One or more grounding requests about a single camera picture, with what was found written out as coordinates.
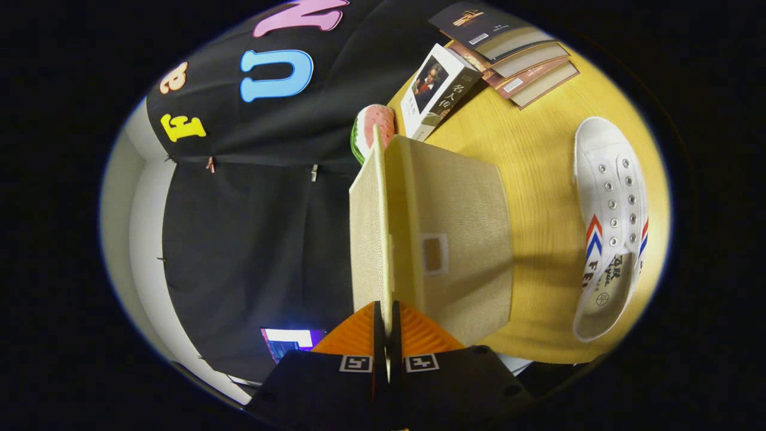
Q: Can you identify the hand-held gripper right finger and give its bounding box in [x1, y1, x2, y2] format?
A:
[389, 301, 536, 431]

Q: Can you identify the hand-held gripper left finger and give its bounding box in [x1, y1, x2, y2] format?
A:
[244, 301, 387, 431]

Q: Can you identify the white shoe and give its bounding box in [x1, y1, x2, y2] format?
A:
[572, 116, 651, 343]

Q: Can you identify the lit computer screen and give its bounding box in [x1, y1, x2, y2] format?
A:
[260, 327, 327, 365]

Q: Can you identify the watermelon slice toy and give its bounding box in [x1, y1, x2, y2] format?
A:
[351, 104, 397, 166]

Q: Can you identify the white portrait cover book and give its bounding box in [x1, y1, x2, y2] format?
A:
[400, 43, 483, 142]

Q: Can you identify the reddish brown cover book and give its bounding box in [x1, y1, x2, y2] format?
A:
[482, 57, 580, 110]

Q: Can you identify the black cover book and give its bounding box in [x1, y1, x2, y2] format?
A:
[428, 1, 556, 62]

